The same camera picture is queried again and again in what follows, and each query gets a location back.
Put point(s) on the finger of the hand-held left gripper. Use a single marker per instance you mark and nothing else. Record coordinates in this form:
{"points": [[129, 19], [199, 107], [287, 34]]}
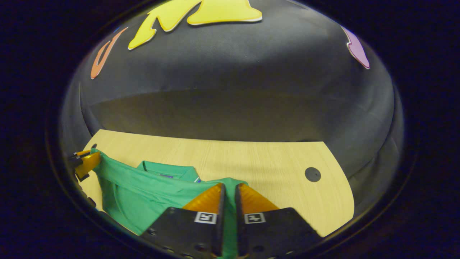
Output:
{"points": [[79, 153], [86, 166]]}

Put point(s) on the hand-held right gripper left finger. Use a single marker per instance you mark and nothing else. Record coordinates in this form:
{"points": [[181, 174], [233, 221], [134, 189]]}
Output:
{"points": [[220, 233]]}

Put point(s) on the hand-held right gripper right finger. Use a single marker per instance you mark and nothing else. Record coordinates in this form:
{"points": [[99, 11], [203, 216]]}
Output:
{"points": [[240, 233]]}

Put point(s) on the green T-shirt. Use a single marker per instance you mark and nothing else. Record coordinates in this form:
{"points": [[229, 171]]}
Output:
{"points": [[143, 194]]}

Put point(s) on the black backdrop cloth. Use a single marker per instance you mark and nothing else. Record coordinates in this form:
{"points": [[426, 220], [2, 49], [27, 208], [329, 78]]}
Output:
{"points": [[233, 72]]}

